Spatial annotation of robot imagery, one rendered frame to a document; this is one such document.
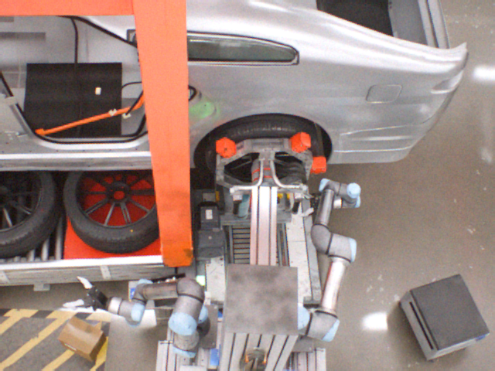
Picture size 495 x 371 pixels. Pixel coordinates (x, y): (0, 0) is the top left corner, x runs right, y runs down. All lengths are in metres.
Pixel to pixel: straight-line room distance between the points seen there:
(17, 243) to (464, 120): 3.31
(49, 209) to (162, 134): 1.69
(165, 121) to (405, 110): 1.54
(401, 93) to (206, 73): 1.01
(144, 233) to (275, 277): 1.85
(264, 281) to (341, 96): 1.41
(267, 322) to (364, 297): 2.33
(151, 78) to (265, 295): 0.85
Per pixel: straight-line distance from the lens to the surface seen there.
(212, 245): 4.25
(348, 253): 3.57
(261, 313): 2.41
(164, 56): 2.37
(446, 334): 4.38
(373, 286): 4.73
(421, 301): 4.40
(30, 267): 4.33
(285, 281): 2.45
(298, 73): 3.40
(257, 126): 3.75
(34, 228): 4.30
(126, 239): 4.20
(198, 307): 3.02
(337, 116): 3.73
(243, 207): 4.07
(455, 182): 5.23
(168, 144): 2.85
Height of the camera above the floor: 4.32
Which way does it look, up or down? 62 degrees down
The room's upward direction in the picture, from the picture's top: 8 degrees clockwise
